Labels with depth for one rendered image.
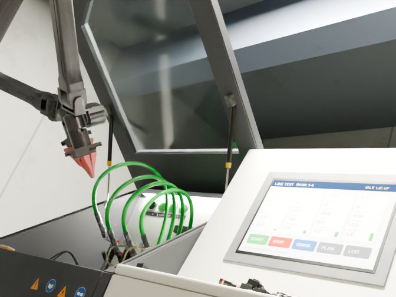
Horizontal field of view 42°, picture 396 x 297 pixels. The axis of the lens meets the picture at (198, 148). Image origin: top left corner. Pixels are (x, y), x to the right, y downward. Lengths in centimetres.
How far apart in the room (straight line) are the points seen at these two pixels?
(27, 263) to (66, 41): 69
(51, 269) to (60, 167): 227
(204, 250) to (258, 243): 18
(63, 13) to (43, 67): 237
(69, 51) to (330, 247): 89
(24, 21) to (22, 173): 105
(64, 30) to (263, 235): 80
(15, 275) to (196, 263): 56
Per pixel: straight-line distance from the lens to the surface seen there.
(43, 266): 166
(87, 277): 149
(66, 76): 155
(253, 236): 154
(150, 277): 132
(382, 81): 362
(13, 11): 145
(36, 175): 376
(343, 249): 139
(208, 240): 162
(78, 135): 161
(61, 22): 151
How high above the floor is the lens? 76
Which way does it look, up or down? 23 degrees up
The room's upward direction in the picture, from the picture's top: 21 degrees clockwise
